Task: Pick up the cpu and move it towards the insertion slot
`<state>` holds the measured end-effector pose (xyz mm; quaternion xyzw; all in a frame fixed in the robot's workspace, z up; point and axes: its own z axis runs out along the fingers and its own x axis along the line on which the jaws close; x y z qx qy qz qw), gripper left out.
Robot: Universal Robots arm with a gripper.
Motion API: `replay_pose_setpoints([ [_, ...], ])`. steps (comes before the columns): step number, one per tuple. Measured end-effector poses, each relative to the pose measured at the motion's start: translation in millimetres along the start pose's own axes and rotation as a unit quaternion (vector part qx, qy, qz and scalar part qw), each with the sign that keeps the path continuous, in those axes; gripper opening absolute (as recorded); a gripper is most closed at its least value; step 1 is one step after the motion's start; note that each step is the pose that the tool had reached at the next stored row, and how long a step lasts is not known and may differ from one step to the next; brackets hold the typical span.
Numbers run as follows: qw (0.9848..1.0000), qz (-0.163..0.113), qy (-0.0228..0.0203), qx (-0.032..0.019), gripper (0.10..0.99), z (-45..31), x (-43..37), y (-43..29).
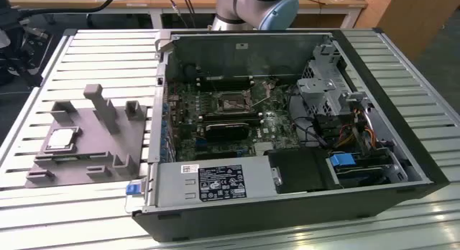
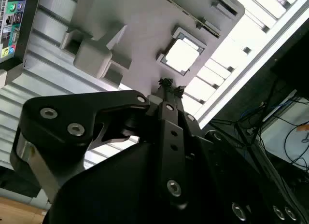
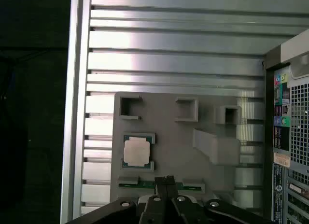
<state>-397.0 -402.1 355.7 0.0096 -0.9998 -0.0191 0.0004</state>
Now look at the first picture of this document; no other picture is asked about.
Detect CPU with silver top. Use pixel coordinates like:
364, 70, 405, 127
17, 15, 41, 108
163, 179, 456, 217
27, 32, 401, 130
48, 127, 83, 154

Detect black RAM slot bank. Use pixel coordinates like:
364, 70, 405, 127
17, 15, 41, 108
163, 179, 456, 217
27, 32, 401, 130
201, 113, 260, 124
196, 76, 255, 92

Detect CPU socket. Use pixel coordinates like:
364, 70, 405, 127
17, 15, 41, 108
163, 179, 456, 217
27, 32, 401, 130
211, 92, 252, 113

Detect grey parts rack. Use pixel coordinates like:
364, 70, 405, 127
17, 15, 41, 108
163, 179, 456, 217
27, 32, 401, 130
24, 84, 153, 191

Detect green RAM stick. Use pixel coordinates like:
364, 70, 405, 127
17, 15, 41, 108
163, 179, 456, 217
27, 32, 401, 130
52, 154, 95, 162

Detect blue case latch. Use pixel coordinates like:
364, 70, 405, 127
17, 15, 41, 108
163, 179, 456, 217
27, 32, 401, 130
124, 179, 145, 197

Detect silver power supply with label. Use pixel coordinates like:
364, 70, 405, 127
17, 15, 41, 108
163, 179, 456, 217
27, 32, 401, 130
141, 159, 284, 207

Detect thin metal locking lever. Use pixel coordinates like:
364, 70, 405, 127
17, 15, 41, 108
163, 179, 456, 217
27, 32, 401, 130
251, 95, 275, 107

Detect metal socket cover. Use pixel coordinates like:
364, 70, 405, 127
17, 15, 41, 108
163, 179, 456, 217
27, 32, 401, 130
261, 79, 281, 96

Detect green motherboard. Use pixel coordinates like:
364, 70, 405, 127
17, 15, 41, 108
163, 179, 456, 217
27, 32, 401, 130
164, 77, 301, 161

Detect silver drive cage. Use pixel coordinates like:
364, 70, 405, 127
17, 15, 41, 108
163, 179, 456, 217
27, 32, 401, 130
296, 44, 371, 116

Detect hard disk in blue carrier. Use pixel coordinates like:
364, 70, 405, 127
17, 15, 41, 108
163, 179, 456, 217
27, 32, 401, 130
327, 151, 409, 189

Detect black open PC case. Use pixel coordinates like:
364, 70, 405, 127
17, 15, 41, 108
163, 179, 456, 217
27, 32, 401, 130
131, 27, 452, 244

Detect wooden cabinet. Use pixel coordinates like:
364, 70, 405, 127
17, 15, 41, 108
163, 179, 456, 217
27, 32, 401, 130
355, 0, 460, 63

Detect thick black hose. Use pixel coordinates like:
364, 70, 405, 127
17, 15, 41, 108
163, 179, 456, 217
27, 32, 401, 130
13, 0, 123, 16

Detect dark hanging cables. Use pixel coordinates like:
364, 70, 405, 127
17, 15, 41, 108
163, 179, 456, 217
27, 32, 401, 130
164, 0, 197, 22

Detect black wire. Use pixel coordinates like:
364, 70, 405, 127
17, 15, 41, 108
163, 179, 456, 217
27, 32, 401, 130
291, 116, 327, 149

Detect orange and yellow wire bundle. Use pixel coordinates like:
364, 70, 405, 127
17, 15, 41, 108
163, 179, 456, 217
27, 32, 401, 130
353, 107, 380, 155

